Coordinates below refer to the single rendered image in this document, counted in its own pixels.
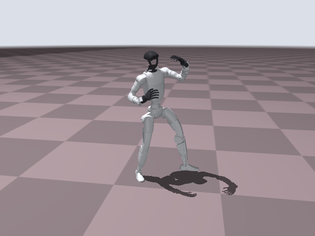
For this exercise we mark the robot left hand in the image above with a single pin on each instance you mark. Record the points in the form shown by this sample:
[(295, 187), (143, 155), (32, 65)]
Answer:
[(182, 61)]

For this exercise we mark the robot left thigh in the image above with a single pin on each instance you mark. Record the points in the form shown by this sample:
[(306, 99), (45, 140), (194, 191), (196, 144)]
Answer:
[(174, 123)]

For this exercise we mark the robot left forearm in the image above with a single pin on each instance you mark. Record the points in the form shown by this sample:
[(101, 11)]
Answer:
[(184, 71)]

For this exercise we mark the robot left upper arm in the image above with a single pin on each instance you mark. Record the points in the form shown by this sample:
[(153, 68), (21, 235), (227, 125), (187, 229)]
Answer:
[(172, 74)]

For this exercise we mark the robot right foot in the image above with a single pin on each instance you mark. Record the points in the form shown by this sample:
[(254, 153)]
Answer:
[(139, 176)]

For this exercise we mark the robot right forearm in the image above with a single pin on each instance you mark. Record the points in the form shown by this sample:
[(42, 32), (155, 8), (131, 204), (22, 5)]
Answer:
[(134, 99)]

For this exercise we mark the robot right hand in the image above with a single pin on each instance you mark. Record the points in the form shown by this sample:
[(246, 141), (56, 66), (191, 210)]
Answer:
[(149, 95)]

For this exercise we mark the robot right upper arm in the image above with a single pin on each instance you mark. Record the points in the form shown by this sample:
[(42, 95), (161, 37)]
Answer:
[(139, 81)]

